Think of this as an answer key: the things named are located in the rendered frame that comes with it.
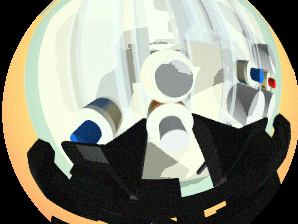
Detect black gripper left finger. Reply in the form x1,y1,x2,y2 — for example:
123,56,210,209
61,117,149,200

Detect black flat bar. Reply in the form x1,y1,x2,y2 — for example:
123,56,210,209
196,161,206,175

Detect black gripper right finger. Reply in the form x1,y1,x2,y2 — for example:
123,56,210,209
192,113,269,188

